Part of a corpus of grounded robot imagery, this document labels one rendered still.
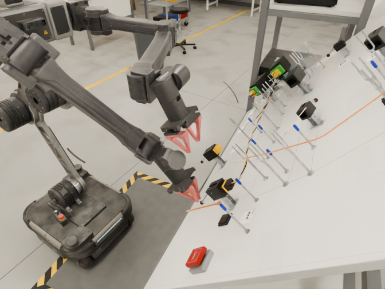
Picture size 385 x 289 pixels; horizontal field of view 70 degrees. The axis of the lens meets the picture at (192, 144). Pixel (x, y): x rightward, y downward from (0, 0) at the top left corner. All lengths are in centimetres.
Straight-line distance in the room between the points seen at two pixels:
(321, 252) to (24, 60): 70
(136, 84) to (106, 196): 149
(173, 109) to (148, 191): 176
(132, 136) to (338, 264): 57
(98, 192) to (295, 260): 177
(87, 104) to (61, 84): 8
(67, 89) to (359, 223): 66
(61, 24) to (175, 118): 86
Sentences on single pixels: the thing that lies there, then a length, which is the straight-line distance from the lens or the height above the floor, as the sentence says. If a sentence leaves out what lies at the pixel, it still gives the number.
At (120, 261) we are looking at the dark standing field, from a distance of 207.
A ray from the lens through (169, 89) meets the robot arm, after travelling 67.
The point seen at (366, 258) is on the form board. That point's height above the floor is 140.
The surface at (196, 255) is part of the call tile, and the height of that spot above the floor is 111.
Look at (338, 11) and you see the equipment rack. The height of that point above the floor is 146.
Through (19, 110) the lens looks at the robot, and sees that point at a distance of 191.
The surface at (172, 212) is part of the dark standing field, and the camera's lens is 224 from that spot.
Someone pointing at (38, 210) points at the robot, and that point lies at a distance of 221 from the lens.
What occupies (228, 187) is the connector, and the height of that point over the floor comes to 119.
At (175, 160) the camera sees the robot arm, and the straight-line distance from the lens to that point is 78.
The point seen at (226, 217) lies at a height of 111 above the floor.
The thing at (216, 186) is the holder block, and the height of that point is 118.
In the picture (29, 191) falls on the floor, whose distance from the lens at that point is 275.
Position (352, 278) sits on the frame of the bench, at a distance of 120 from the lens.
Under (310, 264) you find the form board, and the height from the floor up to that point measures 133.
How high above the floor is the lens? 176
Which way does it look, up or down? 38 degrees down
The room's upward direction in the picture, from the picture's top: straight up
